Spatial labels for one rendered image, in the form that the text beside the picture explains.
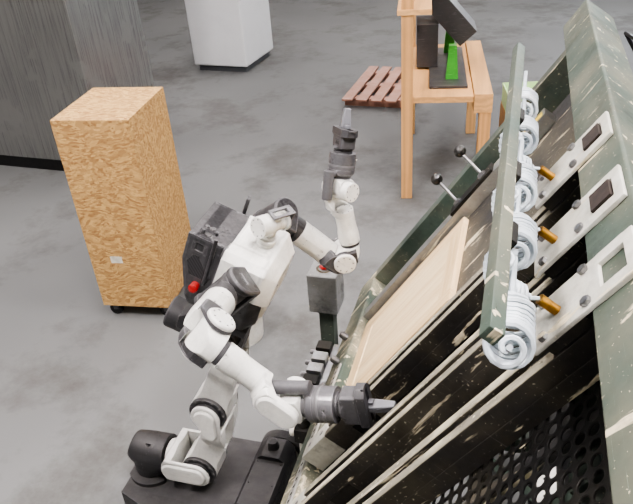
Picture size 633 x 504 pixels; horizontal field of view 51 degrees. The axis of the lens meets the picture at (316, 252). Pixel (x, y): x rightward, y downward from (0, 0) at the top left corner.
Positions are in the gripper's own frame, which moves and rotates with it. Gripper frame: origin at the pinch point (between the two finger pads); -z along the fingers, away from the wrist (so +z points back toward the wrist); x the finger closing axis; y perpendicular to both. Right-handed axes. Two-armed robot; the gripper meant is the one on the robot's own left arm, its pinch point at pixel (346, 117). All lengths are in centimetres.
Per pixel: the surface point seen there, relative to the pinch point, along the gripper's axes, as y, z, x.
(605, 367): 22, 7, 148
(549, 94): -57, -13, 23
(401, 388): 7, 54, 74
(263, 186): -52, 99, -311
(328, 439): 18, 77, 59
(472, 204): -33.6, 20.8, 27.3
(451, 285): -12, 35, 58
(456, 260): -19, 31, 48
